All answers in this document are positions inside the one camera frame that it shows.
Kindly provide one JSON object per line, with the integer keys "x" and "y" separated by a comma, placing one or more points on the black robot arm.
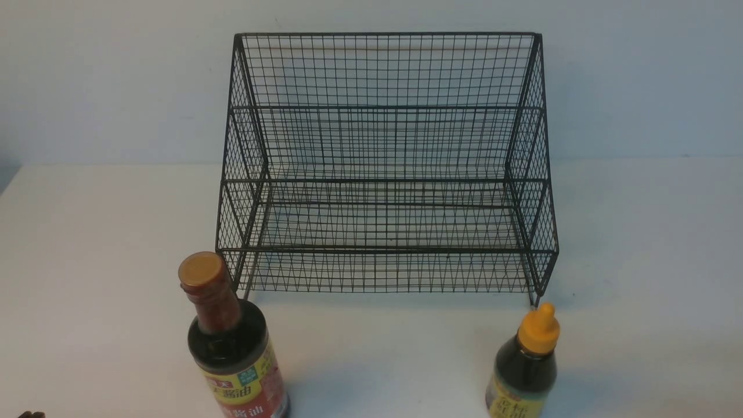
{"x": 32, "y": 414}

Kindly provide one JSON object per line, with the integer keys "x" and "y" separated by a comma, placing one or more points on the dark bottle yellow nozzle cap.
{"x": 525, "y": 368}

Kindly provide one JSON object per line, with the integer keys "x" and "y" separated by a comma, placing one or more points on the soy sauce bottle red label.
{"x": 230, "y": 342}

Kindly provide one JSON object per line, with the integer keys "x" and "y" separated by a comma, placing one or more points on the black wire mesh shelf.
{"x": 388, "y": 162}

